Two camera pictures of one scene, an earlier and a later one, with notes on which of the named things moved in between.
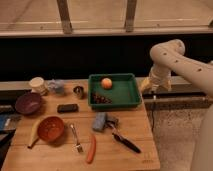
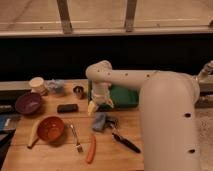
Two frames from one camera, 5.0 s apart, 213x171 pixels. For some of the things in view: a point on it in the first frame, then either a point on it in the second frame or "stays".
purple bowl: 28,103 stays
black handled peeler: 125,142 stays
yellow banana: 34,134 stays
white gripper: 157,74 → 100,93
